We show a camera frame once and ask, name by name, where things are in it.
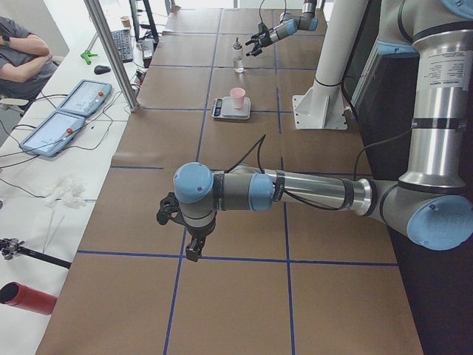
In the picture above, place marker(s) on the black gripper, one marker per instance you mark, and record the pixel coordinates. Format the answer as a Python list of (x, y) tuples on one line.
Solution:
[(265, 39), (198, 234)]

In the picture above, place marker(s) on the clear glass sauce bottle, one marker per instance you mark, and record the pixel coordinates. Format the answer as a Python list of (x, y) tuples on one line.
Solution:
[(238, 56)]

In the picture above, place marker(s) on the pink plastic cup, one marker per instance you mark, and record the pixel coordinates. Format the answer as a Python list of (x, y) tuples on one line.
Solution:
[(237, 95)]

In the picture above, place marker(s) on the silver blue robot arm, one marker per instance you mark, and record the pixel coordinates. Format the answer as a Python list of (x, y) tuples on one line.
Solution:
[(307, 21), (426, 203)]

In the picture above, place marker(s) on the silver digital kitchen scale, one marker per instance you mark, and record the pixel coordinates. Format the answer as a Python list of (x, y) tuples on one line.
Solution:
[(224, 109)]

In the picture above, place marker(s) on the black keyboard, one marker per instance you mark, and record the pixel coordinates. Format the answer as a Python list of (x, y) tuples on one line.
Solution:
[(123, 42)]

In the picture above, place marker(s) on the crumpled white tissue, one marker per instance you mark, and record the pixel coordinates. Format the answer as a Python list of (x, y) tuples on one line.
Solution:
[(68, 190)]

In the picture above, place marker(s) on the black computer mouse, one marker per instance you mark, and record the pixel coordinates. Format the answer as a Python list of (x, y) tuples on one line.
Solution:
[(100, 69)]

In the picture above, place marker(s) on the green plastic tool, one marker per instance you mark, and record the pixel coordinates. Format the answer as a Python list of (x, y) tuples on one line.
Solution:
[(87, 56)]

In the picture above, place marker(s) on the upper blue teach pendant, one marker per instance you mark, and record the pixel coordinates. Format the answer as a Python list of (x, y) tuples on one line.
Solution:
[(85, 98)]

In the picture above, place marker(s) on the blue teach pendant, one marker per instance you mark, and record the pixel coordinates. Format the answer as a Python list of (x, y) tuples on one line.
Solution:
[(85, 98), (53, 134)]

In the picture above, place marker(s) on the lower blue teach pendant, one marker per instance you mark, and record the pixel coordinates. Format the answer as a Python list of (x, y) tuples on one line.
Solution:
[(53, 134)]

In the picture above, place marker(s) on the red cylinder bottle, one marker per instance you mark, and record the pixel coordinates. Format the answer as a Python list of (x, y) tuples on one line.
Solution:
[(20, 296)]

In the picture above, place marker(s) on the person in grey shirt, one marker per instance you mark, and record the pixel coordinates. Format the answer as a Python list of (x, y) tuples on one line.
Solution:
[(26, 61)]

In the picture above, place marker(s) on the white pedestal column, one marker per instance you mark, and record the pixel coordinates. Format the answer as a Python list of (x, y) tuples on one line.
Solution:
[(322, 106)]

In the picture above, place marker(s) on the aluminium frame post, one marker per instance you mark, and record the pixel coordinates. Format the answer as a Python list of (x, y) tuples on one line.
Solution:
[(104, 33)]

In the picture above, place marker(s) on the black camera tripod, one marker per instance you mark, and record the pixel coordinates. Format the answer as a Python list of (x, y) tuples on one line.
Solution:
[(11, 247)]

